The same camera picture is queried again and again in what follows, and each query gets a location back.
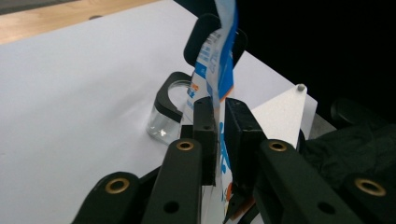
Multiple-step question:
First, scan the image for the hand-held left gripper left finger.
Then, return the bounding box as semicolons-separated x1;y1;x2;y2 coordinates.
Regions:
141;96;219;224

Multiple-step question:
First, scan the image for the white paper sheet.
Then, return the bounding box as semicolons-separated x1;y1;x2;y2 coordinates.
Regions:
0;0;318;224

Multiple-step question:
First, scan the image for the blue and white pouch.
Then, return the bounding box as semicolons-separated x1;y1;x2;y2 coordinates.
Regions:
183;0;250;224

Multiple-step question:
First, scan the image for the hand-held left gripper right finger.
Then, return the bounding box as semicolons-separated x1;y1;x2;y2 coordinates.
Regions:
224;97;363;224

